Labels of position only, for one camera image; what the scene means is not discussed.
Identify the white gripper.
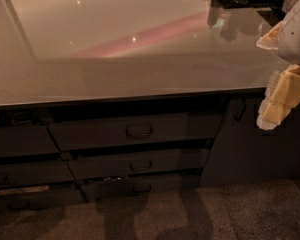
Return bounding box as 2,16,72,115
256,0,300,130

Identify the dark grey top drawer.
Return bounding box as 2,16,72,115
49,113,223,151

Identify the dark grey drawer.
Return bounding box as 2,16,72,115
81,173,199,202
68,148,209,180
49,113,223,151

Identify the dark grey middle drawer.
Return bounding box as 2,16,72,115
68,148,209,180

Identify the dark grey bottom drawer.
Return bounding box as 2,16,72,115
81,173,199,202

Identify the left middle dark drawer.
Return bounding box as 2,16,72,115
0,161,73,188

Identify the dark cabinet door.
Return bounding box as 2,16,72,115
200,96,300,186

